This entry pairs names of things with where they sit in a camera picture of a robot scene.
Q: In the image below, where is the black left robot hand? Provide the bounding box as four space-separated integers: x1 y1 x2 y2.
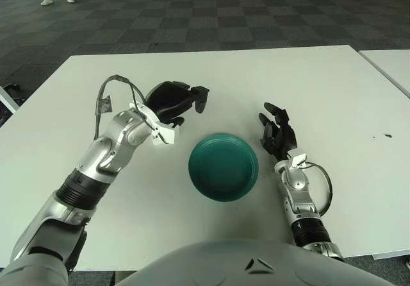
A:
144 80 211 128

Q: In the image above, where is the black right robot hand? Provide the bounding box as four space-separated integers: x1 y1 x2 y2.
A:
258 102 298 162

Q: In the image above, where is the green round plate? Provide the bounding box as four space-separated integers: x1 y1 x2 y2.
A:
188 133 259 203

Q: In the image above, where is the white side table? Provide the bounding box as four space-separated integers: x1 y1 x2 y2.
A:
357 49 410 99

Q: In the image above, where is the grey robot torso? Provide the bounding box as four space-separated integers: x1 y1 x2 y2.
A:
117 238 398 286

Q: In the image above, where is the black wheeled base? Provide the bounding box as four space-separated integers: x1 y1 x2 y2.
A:
3 83 23 104

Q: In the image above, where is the white desk edge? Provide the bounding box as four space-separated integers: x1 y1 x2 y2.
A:
0 85 20 112

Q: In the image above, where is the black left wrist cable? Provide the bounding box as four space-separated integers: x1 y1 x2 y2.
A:
94 74 161 142

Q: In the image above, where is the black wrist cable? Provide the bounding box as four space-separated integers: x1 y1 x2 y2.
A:
306 162 333 216
94 74 161 142

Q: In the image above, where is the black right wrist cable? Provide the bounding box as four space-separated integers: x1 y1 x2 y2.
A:
306 162 333 216

